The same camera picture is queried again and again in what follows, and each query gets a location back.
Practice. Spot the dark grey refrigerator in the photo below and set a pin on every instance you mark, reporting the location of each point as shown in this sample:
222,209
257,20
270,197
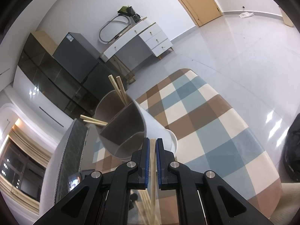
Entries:
82,60

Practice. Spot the gold frame stool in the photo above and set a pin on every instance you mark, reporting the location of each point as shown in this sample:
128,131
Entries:
123,69

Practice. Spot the wooden door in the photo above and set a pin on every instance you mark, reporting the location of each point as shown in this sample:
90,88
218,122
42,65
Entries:
201,11

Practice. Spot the black glass cabinet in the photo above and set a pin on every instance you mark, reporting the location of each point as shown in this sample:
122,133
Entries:
54,82

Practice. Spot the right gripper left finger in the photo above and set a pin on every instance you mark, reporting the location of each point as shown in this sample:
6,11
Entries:
103,198

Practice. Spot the white dressing table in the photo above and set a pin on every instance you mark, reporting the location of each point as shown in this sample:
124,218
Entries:
150,33

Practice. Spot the green potted plant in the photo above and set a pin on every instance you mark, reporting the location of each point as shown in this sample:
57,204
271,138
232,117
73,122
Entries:
129,12

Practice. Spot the white utensil holder cup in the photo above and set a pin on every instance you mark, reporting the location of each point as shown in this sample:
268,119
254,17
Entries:
127,126

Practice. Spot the checkered blue brown rug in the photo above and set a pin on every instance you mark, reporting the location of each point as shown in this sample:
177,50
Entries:
212,136

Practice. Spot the grey quilted bed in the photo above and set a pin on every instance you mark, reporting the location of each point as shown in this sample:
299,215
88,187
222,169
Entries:
65,161

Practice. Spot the oval vanity mirror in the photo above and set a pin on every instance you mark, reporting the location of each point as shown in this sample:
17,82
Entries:
114,28

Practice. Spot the wooden chopstick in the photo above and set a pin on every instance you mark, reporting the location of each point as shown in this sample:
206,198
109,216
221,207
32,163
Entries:
141,209
96,123
116,88
153,179
122,89
89,118

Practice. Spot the wooden chopstick on table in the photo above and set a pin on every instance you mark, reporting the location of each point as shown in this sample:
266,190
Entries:
141,209

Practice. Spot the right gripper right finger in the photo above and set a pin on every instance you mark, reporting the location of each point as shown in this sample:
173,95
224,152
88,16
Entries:
203,198

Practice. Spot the black bag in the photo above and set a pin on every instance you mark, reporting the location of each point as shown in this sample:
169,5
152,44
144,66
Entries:
291,151

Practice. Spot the white rag on floor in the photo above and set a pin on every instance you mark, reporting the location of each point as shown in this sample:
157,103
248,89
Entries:
246,15

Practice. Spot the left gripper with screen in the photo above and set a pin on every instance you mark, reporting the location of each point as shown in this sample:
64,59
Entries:
76,178

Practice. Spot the beige curtain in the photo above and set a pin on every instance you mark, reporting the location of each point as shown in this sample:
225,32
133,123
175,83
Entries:
23,166

